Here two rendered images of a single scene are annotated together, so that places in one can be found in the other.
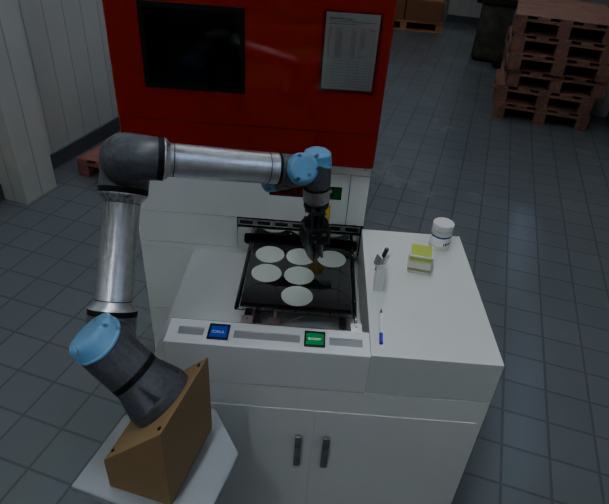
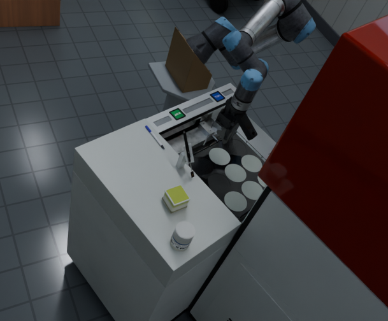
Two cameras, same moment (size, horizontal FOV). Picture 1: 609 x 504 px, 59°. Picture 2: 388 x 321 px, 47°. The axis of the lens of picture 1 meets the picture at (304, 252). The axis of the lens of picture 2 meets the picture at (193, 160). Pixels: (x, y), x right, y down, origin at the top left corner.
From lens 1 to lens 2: 2.32 m
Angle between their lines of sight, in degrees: 82
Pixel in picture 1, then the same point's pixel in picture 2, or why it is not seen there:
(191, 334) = (225, 90)
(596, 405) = not seen: outside the picture
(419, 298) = (151, 173)
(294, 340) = (185, 111)
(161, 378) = (197, 38)
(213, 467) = (165, 81)
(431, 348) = (120, 138)
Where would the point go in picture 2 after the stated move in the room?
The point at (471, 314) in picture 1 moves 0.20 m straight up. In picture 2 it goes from (113, 178) to (119, 144)
